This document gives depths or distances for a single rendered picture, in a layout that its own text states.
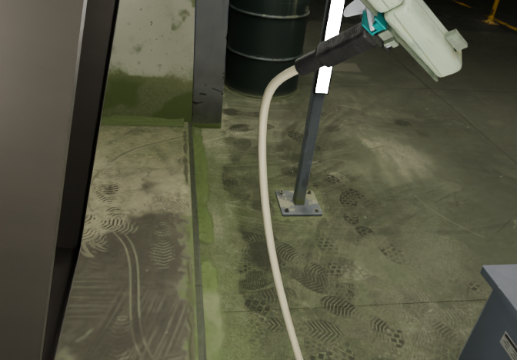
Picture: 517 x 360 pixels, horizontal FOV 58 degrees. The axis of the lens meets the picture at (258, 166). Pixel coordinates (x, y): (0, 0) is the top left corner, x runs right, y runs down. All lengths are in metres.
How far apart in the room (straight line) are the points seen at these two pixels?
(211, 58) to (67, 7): 2.35
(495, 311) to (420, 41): 0.73
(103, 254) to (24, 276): 1.37
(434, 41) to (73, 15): 0.46
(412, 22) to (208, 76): 2.22
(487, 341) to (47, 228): 1.01
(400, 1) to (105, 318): 1.41
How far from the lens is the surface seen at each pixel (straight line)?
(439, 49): 0.70
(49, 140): 0.49
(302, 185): 2.25
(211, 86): 2.83
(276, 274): 0.98
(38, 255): 0.57
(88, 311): 1.77
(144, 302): 1.77
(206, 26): 2.71
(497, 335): 1.24
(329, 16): 1.91
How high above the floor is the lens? 1.35
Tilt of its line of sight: 31 degrees down
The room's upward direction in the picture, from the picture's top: 7 degrees clockwise
